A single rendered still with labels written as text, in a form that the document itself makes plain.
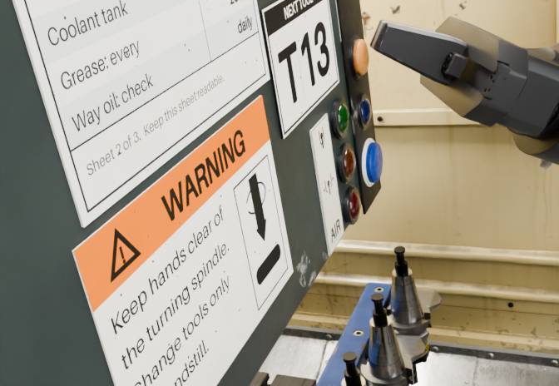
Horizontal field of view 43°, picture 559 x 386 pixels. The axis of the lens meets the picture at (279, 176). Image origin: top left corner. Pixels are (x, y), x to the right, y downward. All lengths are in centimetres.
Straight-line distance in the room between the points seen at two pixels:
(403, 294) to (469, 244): 44
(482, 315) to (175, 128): 122
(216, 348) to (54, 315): 11
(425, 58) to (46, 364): 35
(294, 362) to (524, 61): 119
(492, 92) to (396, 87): 81
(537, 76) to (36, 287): 36
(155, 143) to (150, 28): 4
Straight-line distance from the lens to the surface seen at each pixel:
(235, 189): 34
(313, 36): 43
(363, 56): 50
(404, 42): 50
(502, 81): 47
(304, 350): 160
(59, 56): 24
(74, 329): 25
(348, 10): 49
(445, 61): 51
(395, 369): 89
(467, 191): 133
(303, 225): 42
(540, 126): 51
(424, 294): 105
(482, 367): 151
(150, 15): 28
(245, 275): 35
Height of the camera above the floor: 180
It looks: 23 degrees down
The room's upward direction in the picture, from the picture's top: 10 degrees counter-clockwise
